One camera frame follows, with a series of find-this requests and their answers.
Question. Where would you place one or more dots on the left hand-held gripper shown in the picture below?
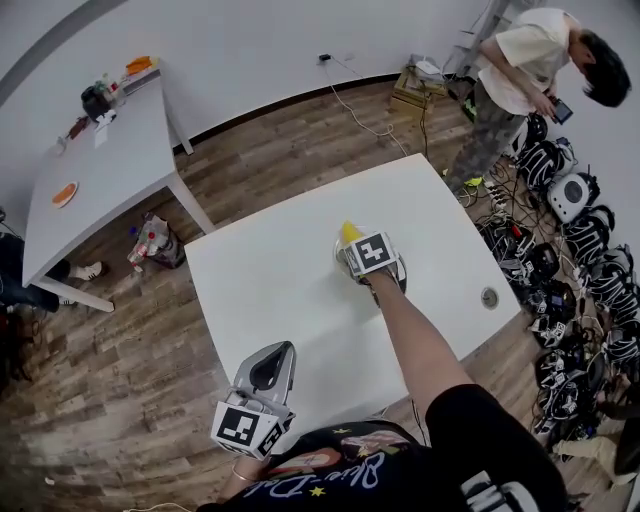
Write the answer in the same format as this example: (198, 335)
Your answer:
(237, 427)

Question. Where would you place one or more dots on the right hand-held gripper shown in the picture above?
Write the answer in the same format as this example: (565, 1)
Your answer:
(370, 252)

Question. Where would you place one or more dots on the yellow object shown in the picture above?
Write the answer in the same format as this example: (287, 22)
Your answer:
(351, 232)

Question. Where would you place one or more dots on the person's left forearm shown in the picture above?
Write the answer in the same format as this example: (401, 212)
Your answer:
(245, 482)

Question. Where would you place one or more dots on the person's right forearm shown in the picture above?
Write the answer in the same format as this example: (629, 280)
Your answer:
(420, 340)

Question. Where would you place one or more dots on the orange item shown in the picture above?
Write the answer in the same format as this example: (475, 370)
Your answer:
(65, 195)

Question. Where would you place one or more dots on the white square table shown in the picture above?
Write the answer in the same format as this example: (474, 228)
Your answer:
(280, 280)

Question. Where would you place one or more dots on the white extension socket strip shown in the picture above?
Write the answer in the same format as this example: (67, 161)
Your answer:
(495, 195)

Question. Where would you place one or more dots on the wooden crate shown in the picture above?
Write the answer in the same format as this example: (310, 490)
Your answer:
(412, 97)

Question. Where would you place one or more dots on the black printed t-shirt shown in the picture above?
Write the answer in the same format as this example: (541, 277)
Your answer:
(450, 460)

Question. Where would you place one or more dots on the trash bin with plastic bag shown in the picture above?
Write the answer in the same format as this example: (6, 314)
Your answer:
(157, 245)

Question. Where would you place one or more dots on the white router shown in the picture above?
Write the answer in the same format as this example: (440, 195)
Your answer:
(429, 67)

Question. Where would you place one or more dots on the white round device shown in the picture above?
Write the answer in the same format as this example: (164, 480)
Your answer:
(572, 195)

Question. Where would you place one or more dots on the pile of black headsets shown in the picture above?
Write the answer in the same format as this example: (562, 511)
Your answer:
(585, 300)

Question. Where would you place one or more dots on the black handheld device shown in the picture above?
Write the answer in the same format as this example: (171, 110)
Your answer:
(562, 111)

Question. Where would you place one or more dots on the grey metal ladder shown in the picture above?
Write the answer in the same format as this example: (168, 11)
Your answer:
(480, 35)

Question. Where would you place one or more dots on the long white table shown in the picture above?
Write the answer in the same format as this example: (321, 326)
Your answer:
(115, 170)

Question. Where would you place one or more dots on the grey tray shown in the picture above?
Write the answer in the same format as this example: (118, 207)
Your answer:
(142, 82)

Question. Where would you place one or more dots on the white paper sheet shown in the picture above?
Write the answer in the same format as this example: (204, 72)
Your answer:
(101, 138)

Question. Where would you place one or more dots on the orange toy food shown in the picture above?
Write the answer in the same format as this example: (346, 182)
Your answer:
(137, 65)

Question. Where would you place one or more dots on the black pouch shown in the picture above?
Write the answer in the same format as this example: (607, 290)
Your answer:
(95, 102)

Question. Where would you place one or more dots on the dark red tool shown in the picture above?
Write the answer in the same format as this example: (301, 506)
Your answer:
(78, 128)

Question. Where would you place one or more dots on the black wall charger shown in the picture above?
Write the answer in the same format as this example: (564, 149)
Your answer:
(324, 57)

